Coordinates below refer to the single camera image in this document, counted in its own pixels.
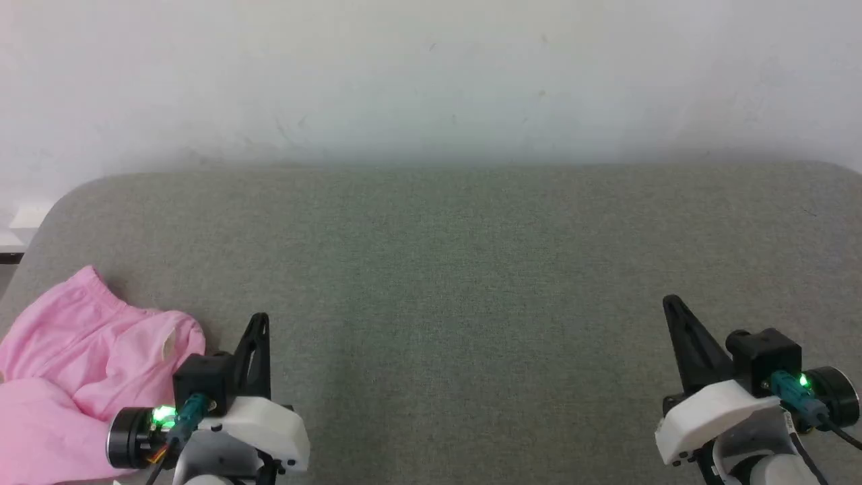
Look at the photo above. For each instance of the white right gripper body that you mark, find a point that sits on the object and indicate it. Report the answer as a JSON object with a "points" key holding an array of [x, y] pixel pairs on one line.
{"points": [[707, 411]]}

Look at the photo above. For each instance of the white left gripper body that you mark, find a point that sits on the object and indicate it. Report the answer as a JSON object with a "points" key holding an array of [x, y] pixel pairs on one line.
{"points": [[262, 424]]}

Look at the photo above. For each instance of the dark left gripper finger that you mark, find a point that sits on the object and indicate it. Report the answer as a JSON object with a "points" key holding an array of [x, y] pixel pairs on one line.
{"points": [[244, 367], [264, 364]]}

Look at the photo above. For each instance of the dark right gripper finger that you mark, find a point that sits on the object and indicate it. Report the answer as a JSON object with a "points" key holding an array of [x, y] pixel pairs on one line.
{"points": [[707, 360], [681, 350]]}

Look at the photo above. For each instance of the pink garment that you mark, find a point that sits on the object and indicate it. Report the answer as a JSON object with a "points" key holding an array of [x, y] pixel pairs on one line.
{"points": [[67, 350]]}

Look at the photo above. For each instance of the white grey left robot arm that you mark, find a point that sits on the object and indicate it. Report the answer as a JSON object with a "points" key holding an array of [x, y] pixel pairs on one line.
{"points": [[129, 438]]}

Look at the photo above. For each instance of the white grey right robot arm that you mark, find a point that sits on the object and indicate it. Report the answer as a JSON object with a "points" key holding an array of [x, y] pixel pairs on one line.
{"points": [[754, 448]]}

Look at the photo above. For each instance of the grey fabric sofa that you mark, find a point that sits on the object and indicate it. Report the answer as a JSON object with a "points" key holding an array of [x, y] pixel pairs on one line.
{"points": [[431, 303]]}

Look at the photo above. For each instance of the white flat object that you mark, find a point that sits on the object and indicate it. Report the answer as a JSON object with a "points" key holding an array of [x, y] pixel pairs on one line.
{"points": [[27, 217]]}

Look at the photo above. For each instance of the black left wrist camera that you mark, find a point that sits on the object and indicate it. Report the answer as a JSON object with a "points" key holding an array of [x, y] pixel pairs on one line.
{"points": [[202, 377]]}

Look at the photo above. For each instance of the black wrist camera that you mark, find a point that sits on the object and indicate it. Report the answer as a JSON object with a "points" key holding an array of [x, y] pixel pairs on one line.
{"points": [[764, 357], [202, 377]]}

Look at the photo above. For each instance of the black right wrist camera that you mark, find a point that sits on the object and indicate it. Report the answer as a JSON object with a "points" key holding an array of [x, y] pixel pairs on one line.
{"points": [[764, 357]]}

